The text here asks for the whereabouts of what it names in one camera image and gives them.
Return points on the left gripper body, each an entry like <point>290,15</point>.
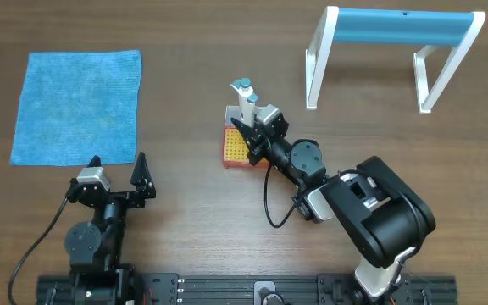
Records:
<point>121,200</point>

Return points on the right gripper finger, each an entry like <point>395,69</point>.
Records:
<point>253,140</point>

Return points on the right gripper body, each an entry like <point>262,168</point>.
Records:
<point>278,126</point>

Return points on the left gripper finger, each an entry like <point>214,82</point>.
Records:
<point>95,161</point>
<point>143,178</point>

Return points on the white pipette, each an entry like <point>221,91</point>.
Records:
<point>246,106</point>

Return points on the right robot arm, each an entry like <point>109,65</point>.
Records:
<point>379,220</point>

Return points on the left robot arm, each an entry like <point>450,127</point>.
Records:
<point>83,245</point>

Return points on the red and yellow tip box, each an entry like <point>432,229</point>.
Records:
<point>235,148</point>

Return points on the blue cloth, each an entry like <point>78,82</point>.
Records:
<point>79,106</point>

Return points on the white and blue stand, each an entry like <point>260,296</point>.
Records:
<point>396,26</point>

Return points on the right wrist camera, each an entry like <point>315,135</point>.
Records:
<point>267,113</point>

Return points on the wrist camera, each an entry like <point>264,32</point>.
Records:
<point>94,178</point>
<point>267,113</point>

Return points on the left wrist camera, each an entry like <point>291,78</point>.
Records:
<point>94,178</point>

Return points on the mounting rail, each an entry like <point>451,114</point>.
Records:
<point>218,288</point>

